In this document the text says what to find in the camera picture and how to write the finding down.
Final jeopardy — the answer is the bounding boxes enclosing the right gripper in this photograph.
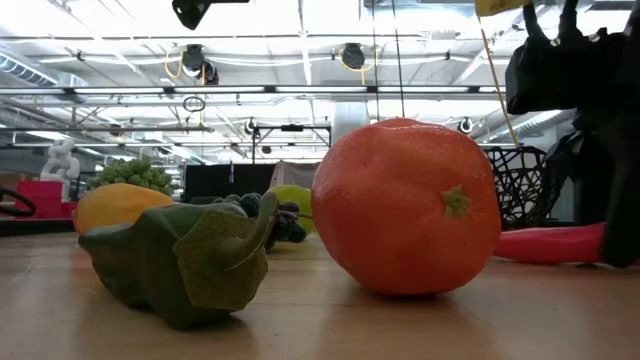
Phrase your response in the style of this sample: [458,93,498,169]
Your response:
[504,0,640,268]

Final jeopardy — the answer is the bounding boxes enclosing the orange carrot with green top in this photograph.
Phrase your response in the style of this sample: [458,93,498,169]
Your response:
[493,221,609,266]

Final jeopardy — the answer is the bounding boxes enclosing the yellow-orange fruit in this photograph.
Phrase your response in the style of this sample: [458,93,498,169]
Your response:
[73,182,176,236]

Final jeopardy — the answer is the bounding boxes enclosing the orange fruit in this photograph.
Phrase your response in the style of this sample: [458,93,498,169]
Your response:
[310,117,503,296]

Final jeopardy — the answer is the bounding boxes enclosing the yellow-green apple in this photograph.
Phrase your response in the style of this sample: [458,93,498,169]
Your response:
[268,184,317,234]

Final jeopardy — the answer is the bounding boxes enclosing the black grape bunch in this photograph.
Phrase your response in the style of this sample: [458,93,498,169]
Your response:
[189,191,315,251]

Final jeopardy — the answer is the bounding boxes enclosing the green cucumber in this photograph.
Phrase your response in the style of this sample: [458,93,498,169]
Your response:
[77,190,280,332]

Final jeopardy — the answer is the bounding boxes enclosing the black curtain panel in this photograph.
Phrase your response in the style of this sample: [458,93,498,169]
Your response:
[183,163,281,204]

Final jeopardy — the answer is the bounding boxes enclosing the green grape bunch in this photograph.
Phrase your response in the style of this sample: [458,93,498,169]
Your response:
[87,155,175,197]

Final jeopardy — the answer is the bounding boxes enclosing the white robot figure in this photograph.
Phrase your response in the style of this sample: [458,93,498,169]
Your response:
[39,138,82,201]

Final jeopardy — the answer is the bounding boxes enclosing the yellow tag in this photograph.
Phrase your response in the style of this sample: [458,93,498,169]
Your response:
[473,0,534,18]

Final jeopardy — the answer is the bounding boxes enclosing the red storage boxes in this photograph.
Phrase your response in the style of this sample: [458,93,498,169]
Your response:
[14,180,79,220]

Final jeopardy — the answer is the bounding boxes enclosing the black ceiling cable reel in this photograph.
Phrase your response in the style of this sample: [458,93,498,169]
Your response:
[180,43,220,85]
[341,42,367,71]

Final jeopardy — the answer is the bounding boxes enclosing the dark woven wire basket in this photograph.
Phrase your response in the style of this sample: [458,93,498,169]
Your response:
[482,144,569,232]

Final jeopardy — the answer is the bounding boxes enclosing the yellow hanging cable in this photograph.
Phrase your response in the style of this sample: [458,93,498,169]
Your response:
[477,19,522,147]

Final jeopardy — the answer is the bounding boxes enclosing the black gantry frame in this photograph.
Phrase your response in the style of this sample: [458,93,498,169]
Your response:
[251,123,333,166]

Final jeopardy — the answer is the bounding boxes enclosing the black cable loop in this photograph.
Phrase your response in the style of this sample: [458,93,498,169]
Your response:
[0,186,38,219]

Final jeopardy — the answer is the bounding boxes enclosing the black aluminium table frame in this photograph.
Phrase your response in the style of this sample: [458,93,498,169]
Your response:
[0,217,77,237]

